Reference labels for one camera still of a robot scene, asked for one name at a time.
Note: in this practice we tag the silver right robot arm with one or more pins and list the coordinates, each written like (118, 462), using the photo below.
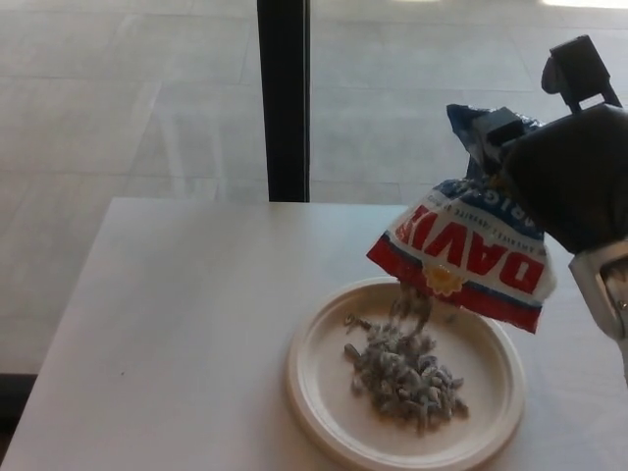
(608, 299)

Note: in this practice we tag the black vertical window frame post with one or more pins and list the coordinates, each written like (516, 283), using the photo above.
(285, 98)

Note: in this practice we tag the pile of sunflower seeds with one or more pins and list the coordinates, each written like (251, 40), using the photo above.
(417, 387)

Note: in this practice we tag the round beige paper plate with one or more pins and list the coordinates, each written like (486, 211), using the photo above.
(490, 392)

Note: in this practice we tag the red white blue seed bag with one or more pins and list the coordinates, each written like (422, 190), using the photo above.
(471, 250)

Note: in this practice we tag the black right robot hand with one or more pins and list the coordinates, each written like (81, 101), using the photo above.
(574, 181)

